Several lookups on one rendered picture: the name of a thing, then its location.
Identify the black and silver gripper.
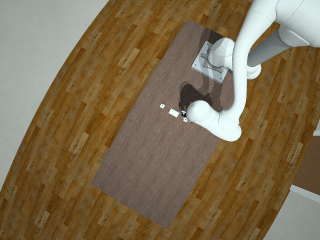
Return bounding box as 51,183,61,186
181,109,190,122

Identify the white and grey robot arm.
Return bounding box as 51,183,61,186
186,0,320,142

